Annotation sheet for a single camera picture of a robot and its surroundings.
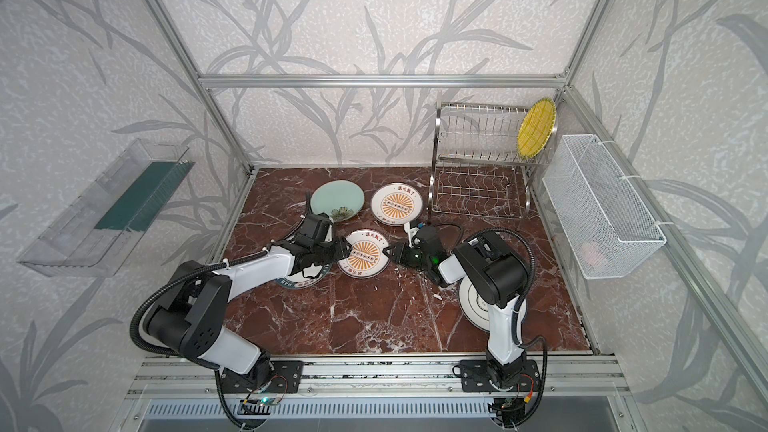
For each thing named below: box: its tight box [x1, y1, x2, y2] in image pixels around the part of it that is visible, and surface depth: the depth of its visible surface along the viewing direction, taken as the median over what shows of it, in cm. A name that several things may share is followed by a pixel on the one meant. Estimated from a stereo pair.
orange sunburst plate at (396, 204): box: [370, 182, 424, 227], surface depth 110 cm
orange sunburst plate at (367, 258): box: [337, 228, 390, 279], surface depth 96 cm
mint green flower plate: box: [310, 180, 365, 223], surface depth 113 cm
